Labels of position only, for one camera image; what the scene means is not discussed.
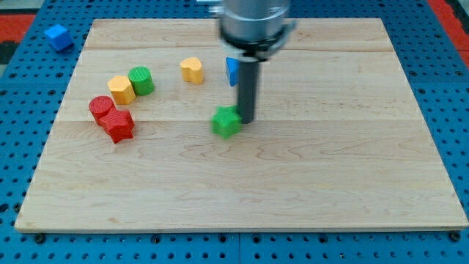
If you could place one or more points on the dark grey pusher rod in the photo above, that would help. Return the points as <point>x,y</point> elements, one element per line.
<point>248,75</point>

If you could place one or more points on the green star block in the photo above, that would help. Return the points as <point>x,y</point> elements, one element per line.
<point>226,121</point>

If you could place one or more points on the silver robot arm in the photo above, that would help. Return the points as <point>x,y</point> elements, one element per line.
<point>252,31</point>

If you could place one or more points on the red star block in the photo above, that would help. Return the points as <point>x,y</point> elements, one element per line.
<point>118,124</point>

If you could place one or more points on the blue triangle block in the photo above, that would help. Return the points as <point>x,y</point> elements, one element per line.
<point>232,67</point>

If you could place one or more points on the yellow heart block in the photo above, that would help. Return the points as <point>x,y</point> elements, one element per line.
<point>192,70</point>

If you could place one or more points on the green cylinder block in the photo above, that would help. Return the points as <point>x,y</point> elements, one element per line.
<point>141,80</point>

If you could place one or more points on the light wooden board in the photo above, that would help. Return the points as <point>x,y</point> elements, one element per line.
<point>338,144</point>

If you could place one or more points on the yellow hexagon block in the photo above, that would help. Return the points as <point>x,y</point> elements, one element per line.
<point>121,90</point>

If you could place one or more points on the red cylinder block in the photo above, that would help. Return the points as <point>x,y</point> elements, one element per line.
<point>100,106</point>

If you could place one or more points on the blue cube block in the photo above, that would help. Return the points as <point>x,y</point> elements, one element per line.
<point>58,37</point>

